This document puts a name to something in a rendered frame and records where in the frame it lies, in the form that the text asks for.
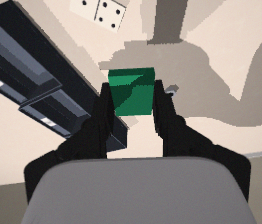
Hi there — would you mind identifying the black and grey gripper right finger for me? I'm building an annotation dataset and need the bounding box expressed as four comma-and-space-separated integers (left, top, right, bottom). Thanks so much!
152, 80, 251, 203

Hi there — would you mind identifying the beige domino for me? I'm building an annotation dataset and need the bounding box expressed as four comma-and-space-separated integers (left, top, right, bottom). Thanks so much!
69, 0, 126, 33

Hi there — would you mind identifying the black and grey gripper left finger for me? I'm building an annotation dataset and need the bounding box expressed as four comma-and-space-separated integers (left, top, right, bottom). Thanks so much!
24, 82, 115, 204

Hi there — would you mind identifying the dark grey rack of bins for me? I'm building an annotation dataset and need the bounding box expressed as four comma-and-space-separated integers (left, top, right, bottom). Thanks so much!
0, 0, 128, 153

